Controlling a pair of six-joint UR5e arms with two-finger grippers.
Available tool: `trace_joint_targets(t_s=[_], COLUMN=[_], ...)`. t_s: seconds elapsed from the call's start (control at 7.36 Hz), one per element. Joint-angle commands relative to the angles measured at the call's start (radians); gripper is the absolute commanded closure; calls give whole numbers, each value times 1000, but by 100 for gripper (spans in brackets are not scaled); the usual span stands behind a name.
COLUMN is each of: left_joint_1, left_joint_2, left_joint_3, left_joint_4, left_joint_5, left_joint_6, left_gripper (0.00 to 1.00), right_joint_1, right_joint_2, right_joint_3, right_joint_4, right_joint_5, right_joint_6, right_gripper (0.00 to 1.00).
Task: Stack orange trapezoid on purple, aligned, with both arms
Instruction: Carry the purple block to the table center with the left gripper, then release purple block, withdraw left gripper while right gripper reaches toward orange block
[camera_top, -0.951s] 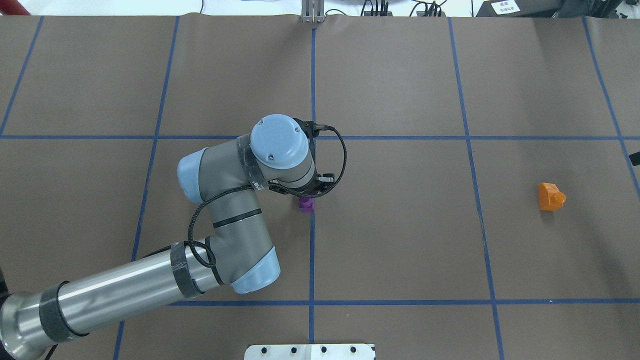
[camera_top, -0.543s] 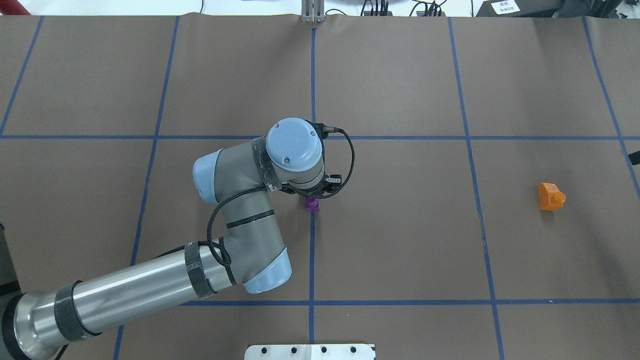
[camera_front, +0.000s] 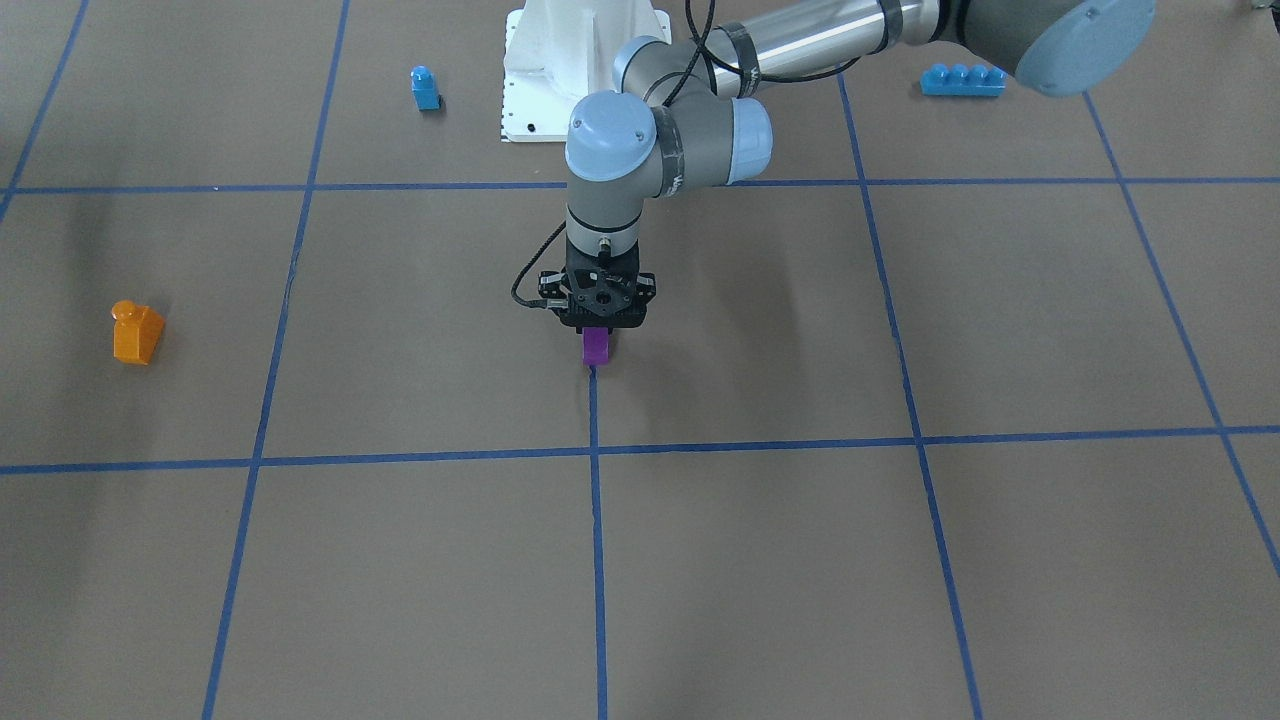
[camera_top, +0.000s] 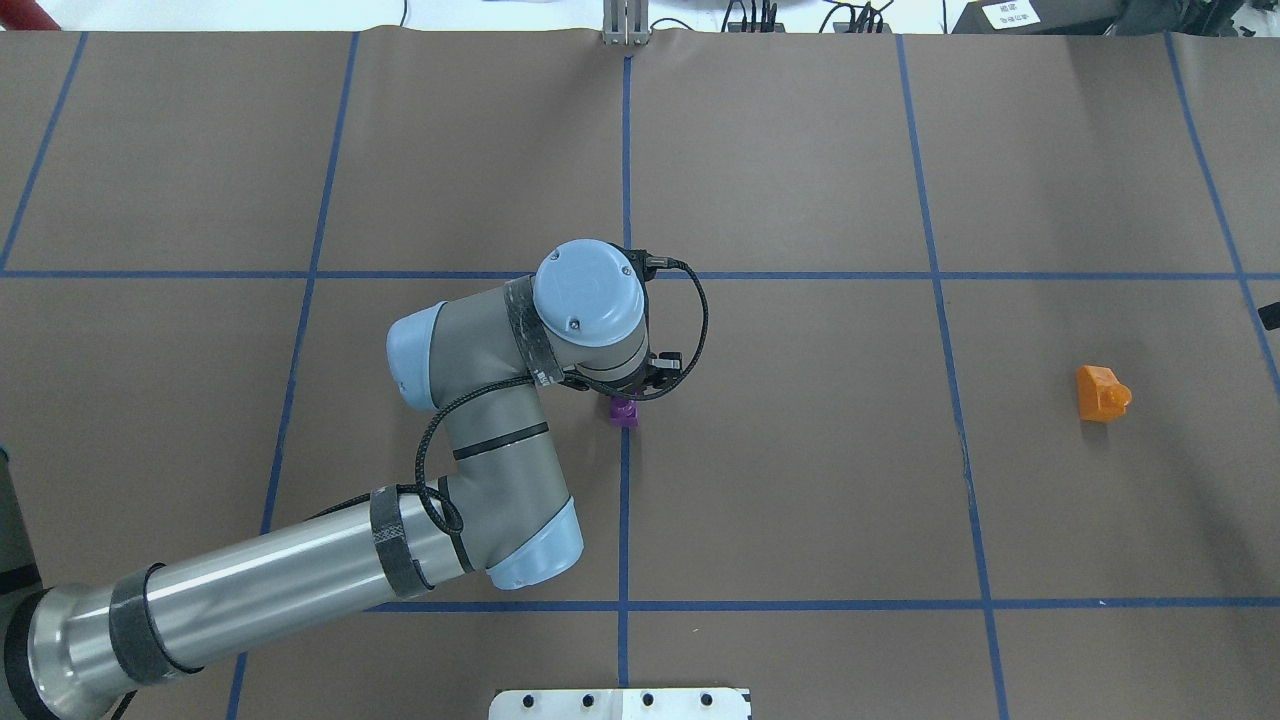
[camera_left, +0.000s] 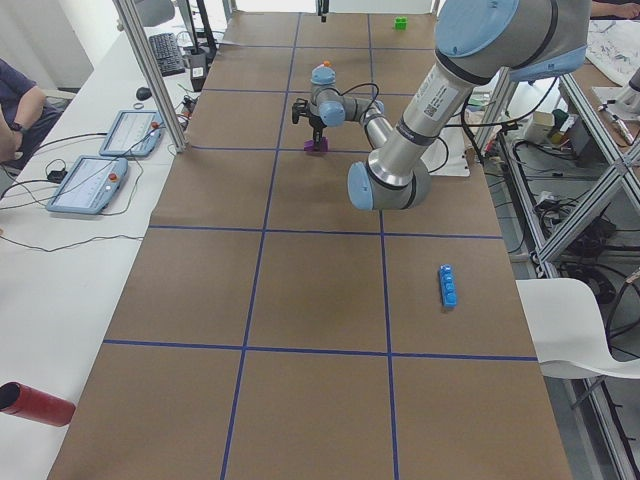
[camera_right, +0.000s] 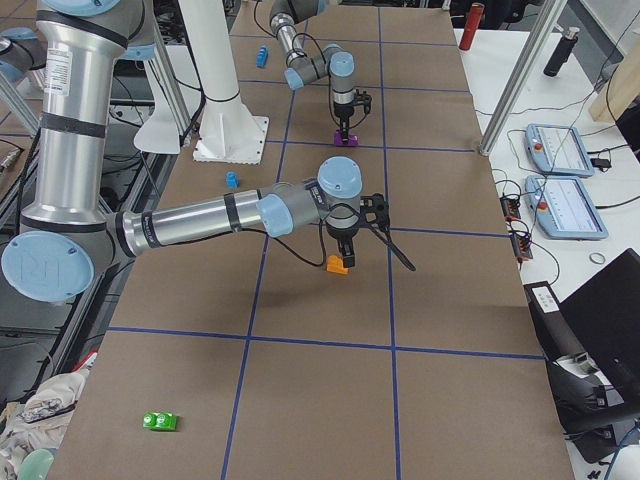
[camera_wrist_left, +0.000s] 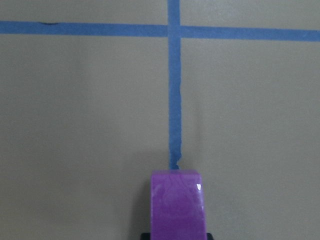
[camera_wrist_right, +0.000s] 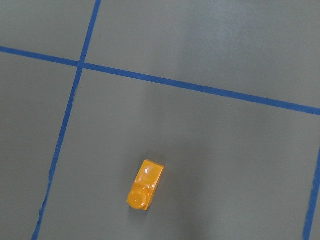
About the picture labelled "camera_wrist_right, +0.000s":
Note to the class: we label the orange trapezoid block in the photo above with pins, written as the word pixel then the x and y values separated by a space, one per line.
pixel 142 192

